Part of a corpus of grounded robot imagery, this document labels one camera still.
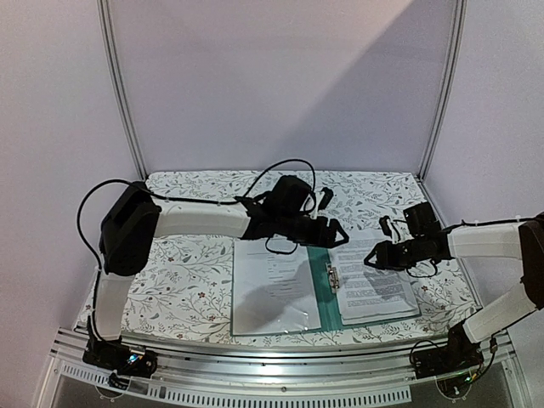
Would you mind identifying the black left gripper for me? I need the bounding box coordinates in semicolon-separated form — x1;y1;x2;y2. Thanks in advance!
277;212;349;249

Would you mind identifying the white paper stack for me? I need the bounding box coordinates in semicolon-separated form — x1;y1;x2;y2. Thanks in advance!
329;229;421;326

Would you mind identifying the teal plastic folder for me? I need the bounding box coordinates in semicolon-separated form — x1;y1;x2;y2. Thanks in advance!
229;231;422;337

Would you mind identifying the white printed paper sheet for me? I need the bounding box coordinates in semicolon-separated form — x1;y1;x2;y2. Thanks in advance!
231;238;321;337

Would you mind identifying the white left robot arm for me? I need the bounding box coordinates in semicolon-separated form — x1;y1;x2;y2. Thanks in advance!
89;175;349;369

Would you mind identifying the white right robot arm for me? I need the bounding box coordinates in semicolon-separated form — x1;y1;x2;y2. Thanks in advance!
364;202;543;371

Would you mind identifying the floral patterned table mat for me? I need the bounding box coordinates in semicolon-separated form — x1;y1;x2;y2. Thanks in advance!
74;169;484;346

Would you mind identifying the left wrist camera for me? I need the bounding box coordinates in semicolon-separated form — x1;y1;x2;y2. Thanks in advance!
315;187;334;211

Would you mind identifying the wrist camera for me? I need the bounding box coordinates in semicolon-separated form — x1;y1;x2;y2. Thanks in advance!
315;187;334;211
378;216;404;244

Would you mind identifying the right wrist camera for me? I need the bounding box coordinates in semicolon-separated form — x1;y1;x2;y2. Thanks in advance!
378;216;404;244

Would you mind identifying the aluminium front rail frame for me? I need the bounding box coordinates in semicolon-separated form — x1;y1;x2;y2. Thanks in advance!
33;329;532;407

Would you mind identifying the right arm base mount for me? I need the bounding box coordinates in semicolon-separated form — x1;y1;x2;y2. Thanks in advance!
409;321;498;402

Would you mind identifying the aluminium corner post right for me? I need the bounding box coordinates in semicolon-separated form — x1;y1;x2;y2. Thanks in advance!
417;0;467;183

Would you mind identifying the aluminium corner post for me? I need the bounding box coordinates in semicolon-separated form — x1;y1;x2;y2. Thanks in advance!
97;0;148;179
417;0;467;183

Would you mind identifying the aluminium corner post left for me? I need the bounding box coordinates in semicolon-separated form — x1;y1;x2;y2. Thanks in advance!
97;0;148;179

